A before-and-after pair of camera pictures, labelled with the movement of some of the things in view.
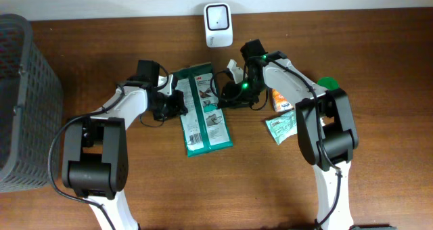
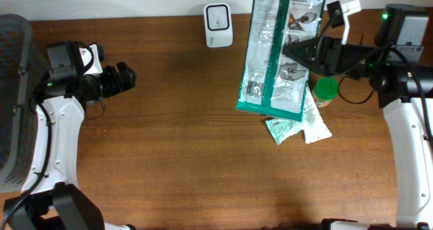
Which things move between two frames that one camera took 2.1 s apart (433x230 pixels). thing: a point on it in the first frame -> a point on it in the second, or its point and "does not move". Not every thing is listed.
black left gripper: x=180 y=106 -> x=110 y=73
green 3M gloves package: x=205 y=125 -> x=272 y=82
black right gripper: x=238 y=102 -> x=313 y=49
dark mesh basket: x=31 y=107 does not move
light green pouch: x=283 y=126 does not move
